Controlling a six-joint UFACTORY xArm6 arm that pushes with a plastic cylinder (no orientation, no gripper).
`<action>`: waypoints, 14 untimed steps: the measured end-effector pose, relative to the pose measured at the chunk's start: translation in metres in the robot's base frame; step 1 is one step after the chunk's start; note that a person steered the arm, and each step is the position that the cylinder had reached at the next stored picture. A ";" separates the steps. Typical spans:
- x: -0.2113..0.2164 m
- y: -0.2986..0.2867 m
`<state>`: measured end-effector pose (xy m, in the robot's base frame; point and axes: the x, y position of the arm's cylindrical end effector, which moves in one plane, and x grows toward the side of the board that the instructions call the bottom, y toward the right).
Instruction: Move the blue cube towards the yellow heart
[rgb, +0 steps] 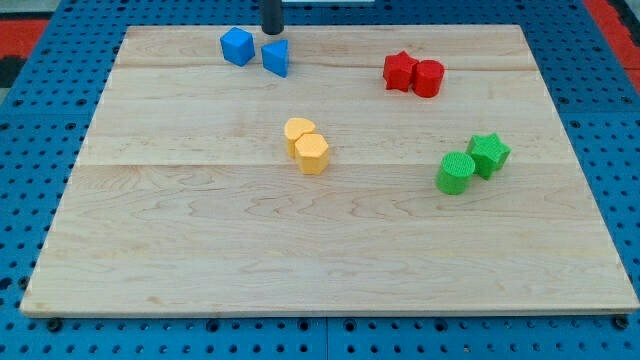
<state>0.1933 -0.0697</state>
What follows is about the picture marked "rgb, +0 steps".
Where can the green cylinder block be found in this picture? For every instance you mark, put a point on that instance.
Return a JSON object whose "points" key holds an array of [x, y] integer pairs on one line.
{"points": [[455, 172]]}

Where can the red cylinder block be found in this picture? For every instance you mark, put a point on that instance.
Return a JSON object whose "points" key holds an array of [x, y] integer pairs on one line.
{"points": [[428, 76]]}

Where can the red star block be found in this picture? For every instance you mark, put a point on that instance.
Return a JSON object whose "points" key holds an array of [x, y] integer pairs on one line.
{"points": [[398, 71]]}

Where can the yellow hexagon block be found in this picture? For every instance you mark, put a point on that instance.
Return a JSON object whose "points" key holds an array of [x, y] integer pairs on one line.
{"points": [[311, 154]]}

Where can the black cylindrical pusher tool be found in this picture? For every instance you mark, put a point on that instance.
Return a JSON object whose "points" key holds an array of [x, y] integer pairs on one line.
{"points": [[272, 18]]}

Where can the green star block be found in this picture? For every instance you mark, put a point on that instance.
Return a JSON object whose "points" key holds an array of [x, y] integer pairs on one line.
{"points": [[489, 154]]}

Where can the blue triangle block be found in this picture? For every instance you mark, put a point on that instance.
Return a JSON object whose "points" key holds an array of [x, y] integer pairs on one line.
{"points": [[275, 57]]}

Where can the wooden board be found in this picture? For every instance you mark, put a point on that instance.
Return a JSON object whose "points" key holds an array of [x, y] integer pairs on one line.
{"points": [[183, 201]]}

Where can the blue cube block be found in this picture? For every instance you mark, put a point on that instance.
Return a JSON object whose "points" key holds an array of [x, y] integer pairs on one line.
{"points": [[237, 46]]}

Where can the yellow heart block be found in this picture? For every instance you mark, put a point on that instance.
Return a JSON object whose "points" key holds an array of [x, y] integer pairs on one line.
{"points": [[294, 129]]}

